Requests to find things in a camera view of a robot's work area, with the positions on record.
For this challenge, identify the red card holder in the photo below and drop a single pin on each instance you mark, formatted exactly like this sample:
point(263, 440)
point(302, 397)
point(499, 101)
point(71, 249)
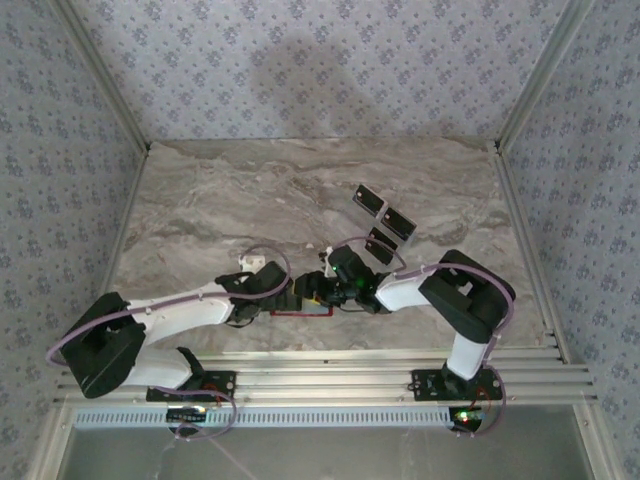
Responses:
point(317, 310)

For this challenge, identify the black VIP credit card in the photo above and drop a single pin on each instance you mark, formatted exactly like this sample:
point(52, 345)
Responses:
point(399, 222)
point(371, 200)
point(386, 250)

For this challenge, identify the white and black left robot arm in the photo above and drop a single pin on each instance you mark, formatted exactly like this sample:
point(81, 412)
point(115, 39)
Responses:
point(185, 314)

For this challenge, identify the aluminium extrusion base rails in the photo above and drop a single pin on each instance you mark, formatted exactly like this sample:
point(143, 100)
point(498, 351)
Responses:
point(325, 372)

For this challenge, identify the black controller board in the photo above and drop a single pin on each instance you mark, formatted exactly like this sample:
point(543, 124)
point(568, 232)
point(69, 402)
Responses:
point(187, 415)
point(467, 416)

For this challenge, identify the grey metal panel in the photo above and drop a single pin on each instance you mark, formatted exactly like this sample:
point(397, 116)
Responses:
point(350, 455)

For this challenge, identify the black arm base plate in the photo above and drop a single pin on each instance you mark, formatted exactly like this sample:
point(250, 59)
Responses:
point(225, 382)
point(425, 385)

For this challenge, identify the aluminium table side rail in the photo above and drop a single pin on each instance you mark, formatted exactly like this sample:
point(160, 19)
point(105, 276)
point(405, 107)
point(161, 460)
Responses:
point(120, 235)
point(531, 250)

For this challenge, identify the aluminium corner post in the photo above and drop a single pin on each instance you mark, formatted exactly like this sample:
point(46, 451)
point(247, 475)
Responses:
point(540, 75)
point(110, 80)

